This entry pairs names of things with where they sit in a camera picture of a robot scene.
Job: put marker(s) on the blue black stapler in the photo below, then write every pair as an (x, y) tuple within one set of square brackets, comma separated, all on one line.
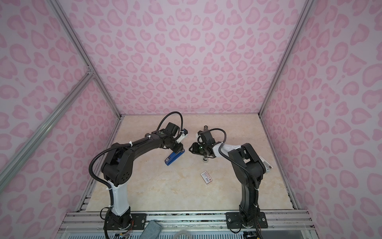
[(173, 156)]

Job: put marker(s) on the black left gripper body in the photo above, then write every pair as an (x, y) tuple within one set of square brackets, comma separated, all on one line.
[(174, 145)]

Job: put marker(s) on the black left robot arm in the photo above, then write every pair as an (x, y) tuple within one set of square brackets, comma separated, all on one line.
[(118, 164)]

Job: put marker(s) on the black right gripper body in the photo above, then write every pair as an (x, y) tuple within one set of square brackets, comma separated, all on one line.
[(200, 149)]

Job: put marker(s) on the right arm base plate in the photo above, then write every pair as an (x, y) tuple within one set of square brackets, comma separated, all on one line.
[(237, 220)]

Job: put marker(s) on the red white staple box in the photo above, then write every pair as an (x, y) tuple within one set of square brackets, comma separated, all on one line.
[(206, 177)]

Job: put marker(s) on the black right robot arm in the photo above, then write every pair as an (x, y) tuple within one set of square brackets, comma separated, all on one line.
[(247, 165)]

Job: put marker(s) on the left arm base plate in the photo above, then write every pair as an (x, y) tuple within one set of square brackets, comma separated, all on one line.
[(127, 221)]

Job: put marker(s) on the grey cloth pad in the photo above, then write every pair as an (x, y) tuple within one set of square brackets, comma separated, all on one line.
[(152, 231)]

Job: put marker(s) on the aluminium front rail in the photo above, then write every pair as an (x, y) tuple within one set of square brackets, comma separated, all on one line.
[(283, 224)]

